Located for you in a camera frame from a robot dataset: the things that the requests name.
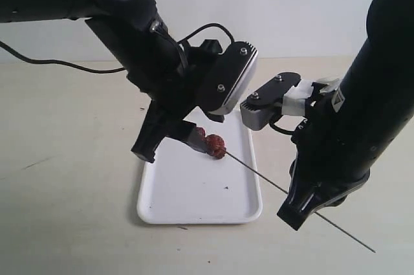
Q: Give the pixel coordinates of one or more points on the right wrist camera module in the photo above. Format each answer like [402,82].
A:
[286,94]

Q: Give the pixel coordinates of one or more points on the red date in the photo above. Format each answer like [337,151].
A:
[201,132]
[216,146]

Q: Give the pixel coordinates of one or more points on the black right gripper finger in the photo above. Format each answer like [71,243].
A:
[328,197]
[298,205]

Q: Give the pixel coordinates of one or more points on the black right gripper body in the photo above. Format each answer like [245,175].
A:
[338,148]

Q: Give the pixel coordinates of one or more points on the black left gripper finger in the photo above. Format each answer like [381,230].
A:
[188,134]
[157,124]

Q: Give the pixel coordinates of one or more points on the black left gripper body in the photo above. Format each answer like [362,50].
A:
[176,75]

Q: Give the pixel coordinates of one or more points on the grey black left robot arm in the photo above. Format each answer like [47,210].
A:
[13,11]

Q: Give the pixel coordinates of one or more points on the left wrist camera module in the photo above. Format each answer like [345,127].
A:
[227,80]

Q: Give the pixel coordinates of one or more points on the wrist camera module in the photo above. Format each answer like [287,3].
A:
[227,80]
[286,94]

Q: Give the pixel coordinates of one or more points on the white rectangular plastic tray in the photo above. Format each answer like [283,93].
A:
[185,187]

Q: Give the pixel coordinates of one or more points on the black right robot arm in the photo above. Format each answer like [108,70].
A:
[384,64]

